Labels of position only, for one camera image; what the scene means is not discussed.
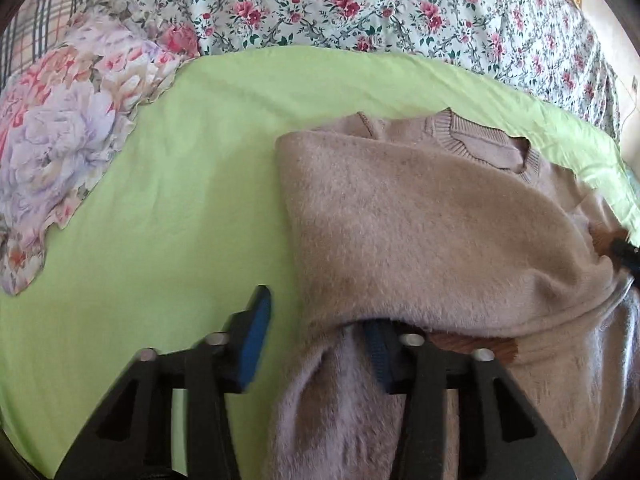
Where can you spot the beige fuzzy sweater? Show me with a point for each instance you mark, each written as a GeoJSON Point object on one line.
{"type": "Point", "coordinates": [430, 240]}

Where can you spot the small rose print blanket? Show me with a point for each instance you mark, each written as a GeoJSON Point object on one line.
{"type": "Point", "coordinates": [380, 5]}

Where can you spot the large-flower pastel pillow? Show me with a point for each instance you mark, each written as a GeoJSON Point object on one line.
{"type": "Point", "coordinates": [65, 125]}

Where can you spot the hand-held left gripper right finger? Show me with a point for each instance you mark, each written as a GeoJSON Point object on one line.
{"type": "Point", "coordinates": [381, 355]}

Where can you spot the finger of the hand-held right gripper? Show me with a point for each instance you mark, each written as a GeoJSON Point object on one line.
{"type": "Point", "coordinates": [625, 251]}

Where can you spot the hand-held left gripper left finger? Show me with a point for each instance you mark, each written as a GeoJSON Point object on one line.
{"type": "Point", "coordinates": [256, 332]}

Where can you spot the light green bed sheet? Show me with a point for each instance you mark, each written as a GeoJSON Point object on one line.
{"type": "Point", "coordinates": [200, 175]}

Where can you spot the plaid pillow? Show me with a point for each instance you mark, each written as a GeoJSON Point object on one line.
{"type": "Point", "coordinates": [45, 5]}

